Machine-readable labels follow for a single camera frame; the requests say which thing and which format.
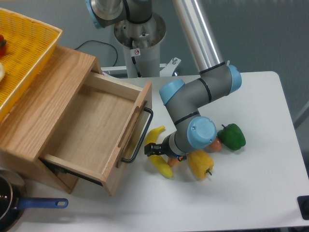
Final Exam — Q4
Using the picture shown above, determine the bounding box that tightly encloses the white round food toy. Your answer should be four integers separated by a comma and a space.
0, 63, 5, 81

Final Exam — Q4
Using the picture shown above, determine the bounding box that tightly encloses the brown egg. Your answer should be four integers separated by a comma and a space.
209, 136, 222, 152

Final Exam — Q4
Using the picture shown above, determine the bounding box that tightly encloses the yellow banana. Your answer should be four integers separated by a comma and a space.
146, 125, 174, 179

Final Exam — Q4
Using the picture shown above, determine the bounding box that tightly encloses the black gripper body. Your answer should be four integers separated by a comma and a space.
161, 135, 186, 161

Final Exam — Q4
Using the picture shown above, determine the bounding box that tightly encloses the black metal drawer handle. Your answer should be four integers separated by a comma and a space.
121, 107, 154, 164

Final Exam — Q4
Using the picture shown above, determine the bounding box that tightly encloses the red tomato toy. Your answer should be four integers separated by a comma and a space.
0, 34, 7, 57

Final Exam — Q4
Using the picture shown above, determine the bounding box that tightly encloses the black pan blue handle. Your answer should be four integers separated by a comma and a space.
0, 175, 69, 232

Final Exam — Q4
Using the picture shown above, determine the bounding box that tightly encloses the black corner table clamp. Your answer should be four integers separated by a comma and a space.
297, 195, 309, 220

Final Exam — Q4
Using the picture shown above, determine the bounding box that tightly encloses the wooden drawer cabinet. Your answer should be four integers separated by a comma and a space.
0, 45, 101, 193

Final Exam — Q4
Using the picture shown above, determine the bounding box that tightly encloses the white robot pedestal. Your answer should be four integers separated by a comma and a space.
114, 13, 166, 78

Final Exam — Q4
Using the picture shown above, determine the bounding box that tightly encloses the black cable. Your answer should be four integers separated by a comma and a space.
74, 40, 118, 68

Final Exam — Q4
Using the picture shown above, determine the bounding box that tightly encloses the green bell pepper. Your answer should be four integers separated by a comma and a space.
217, 123, 246, 151

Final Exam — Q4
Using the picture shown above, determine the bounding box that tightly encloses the orange sandwich bread toy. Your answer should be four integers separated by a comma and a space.
168, 157, 180, 167

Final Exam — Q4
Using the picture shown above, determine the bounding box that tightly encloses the yellow bell pepper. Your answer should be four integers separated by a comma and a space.
187, 150, 214, 180

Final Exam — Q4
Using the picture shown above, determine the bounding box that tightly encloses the yellow plastic basket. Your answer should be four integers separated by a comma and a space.
0, 8, 62, 119

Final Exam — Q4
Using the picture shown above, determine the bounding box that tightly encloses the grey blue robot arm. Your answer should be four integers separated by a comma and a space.
86, 0, 242, 160

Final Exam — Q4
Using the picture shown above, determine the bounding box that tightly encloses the open wooden drawer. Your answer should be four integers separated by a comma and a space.
40, 72, 152, 195

